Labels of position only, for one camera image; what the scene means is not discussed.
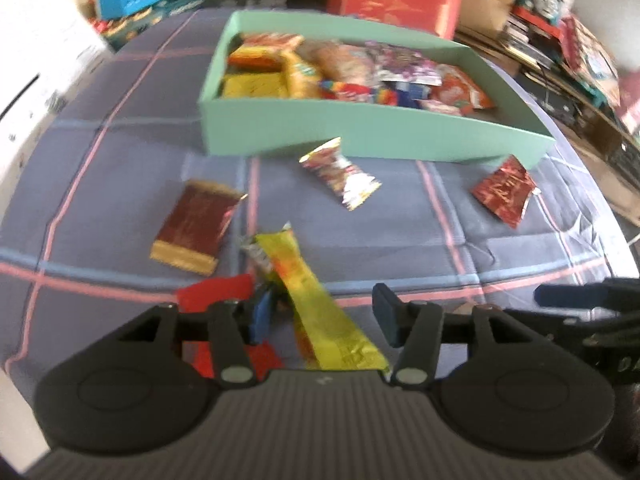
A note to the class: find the pink patterned white packet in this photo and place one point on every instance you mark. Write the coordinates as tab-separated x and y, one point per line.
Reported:
435	106

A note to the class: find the golden long snack bar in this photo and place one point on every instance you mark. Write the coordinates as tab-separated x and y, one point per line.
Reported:
302	79

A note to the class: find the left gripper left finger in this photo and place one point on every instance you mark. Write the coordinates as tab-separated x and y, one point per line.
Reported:
237	337

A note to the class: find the clear biscuit roll pack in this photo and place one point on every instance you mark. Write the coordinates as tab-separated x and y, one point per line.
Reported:
344	63

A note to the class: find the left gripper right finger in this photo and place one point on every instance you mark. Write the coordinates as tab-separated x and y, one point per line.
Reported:
416	329

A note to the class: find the Thomas train toy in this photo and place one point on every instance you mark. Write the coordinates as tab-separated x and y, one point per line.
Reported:
545	15

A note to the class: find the red Skittles bag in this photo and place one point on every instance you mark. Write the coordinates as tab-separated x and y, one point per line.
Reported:
357	93

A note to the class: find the white printed paper sheet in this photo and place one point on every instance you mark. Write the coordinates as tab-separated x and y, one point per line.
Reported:
48	54

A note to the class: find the purple grape gummy bag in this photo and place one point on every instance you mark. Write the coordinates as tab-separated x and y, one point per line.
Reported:
401	64

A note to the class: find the orange sauce snack bag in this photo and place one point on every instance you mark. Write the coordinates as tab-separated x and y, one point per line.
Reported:
459	90

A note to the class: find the small red green candy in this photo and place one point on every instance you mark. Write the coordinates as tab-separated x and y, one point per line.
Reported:
257	257

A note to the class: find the dark brown candy wrapper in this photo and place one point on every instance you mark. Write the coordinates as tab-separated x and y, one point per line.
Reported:
192	234

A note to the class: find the red wrapper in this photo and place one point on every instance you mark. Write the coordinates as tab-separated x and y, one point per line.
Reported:
198	297

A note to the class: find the blue plaid tablecloth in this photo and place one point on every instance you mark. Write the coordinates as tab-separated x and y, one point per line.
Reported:
76	238

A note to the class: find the green cardboard tray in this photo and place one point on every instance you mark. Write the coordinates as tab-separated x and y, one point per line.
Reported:
259	126

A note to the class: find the long yellow green snack bar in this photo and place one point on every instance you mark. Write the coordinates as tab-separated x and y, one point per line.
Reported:
327	337

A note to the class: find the yellow snack pack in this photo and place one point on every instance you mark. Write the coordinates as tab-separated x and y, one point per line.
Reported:
254	85

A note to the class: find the orange striped chips bag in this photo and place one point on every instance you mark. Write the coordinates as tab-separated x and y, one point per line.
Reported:
263	51

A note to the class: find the Hello Kitty floral packet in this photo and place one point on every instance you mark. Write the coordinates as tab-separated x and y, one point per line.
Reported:
349	183

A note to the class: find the blue white wafer pack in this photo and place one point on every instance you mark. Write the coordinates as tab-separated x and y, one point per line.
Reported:
411	95

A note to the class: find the red foil snack packet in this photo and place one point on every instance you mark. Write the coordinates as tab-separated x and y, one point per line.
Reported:
507	191

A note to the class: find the wooden tv cabinet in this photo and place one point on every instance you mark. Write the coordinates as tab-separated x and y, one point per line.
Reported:
610	154

